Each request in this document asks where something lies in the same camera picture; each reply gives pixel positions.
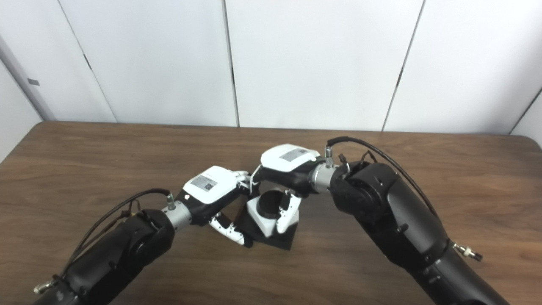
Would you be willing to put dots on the black and white left hand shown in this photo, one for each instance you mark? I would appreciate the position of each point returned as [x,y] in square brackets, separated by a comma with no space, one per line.
[209,186]

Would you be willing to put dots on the small gray wall tag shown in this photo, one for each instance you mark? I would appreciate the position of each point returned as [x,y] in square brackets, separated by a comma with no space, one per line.
[33,82]

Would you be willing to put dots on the black and white right hand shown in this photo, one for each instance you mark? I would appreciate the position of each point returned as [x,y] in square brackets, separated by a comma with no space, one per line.
[292,169]

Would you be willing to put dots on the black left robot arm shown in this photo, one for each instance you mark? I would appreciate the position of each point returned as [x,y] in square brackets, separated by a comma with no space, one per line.
[114,254]

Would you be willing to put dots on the white square piece with hole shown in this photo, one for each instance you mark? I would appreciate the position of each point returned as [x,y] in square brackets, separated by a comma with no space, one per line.
[260,220]

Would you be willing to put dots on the black peg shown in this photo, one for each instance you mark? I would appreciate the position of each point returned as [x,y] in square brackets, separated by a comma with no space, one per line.
[270,203]

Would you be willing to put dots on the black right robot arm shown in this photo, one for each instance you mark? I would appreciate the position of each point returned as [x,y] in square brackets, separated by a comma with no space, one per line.
[394,216]

